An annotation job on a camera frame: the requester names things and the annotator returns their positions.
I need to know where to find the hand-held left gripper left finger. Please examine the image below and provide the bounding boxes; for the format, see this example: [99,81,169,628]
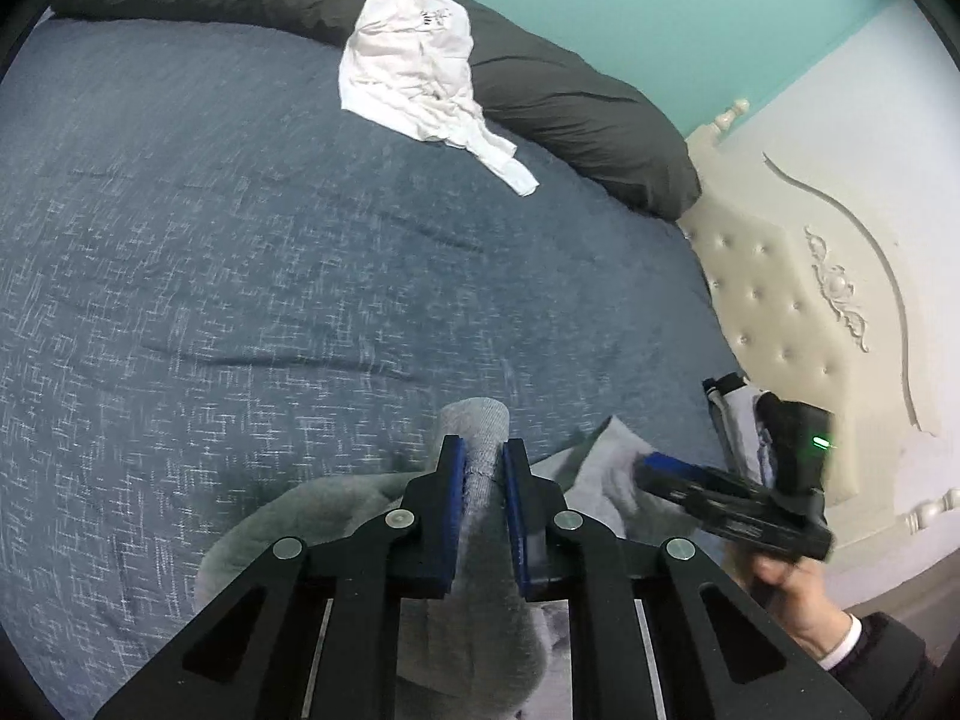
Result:
[94,435,471,720]

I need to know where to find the white printed shirt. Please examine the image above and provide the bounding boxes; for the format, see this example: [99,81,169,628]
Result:
[337,0,541,198]

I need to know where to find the blue flecked bed blanket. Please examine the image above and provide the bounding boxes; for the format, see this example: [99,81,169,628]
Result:
[0,11,745,720]

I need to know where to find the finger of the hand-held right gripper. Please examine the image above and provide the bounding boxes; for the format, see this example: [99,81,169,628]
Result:
[633,451,740,515]

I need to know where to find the cream tufted headboard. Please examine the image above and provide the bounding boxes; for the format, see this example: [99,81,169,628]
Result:
[675,97,942,533]

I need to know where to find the person's right forearm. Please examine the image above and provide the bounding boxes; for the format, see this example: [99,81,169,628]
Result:
[814,611,952,720]

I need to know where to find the grey fleece-lined pants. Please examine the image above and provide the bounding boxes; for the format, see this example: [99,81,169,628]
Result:
[196,396,655,720]

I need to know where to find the person's right hand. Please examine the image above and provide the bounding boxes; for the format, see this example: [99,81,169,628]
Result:
[739,551,862,661]

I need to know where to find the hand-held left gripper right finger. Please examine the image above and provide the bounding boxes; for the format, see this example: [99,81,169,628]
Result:
[501,438,871,720]

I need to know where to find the cream bedpost finial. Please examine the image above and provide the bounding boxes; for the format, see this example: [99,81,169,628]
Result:
[900,487,960,541]
[712,97,751,137]

